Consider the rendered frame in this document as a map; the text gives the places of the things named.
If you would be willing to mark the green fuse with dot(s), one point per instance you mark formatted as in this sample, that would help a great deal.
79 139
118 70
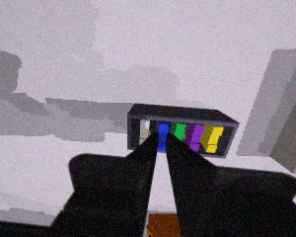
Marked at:
178 129

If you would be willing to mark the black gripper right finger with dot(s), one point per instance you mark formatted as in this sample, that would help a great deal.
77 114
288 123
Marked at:
197 182

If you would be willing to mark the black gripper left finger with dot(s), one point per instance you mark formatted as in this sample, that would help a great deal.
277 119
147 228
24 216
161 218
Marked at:
133 172

